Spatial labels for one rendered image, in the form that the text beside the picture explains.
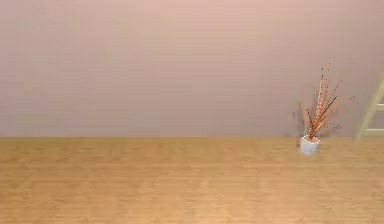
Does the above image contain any orange twig plant white pot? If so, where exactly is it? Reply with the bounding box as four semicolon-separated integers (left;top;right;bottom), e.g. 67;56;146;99
298;62;355;157

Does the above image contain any pale wooden ladder shelf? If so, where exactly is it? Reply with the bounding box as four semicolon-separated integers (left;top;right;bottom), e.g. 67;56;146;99
353;67;384;142

